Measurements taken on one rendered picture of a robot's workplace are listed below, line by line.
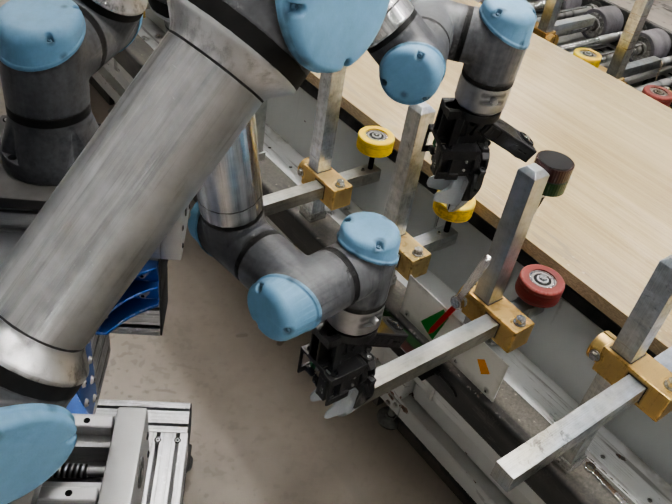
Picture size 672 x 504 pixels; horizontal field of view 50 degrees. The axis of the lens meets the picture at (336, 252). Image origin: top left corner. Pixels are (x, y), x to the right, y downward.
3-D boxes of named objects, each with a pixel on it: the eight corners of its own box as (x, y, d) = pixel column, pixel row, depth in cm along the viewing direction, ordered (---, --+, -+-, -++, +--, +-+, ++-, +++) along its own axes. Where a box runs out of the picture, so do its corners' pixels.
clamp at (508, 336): (507, 354, 123) (515, 333, 119) (452, 304, 130) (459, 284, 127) (528, 342, 126) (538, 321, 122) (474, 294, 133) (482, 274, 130)
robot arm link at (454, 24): (385, 5, 91) (470, 26, 91) (399, -23, 100) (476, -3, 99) (373, 62, 96) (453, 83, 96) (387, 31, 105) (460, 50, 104)
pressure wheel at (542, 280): (525, 345, 128) (546, 298, 121) (493, 316, 133) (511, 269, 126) (554, 329, 133) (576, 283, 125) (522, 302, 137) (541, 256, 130)
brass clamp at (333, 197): (329, 212, 153) (332, 192, 150) (293, 178, 161) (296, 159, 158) (352, 204, 156) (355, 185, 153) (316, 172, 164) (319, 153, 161)
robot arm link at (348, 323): (362, 267, 96) (401, 305, 92) (357, 292, 99) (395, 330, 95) (316, 285, 92) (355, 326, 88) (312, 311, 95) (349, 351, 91)
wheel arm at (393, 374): (353, 414, 108) (358, 396, 106) (340, 399, 110) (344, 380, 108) (542, 315, 131) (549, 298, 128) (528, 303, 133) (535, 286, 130)
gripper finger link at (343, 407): (313, 427, 107) (320, 386, 101) (345, 410, 110) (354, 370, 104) (325, 442, 105) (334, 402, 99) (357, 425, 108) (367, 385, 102)
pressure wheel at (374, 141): (385, 190, 159) (394, 145, 152) (349, 184, 159) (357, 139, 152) (386, 170, 166) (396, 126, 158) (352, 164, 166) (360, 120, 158)
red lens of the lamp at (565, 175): (553, 187, 110) (557, 175, 108) (523, 167, 113) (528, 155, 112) (577, 177, 113) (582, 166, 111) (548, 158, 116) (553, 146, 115)
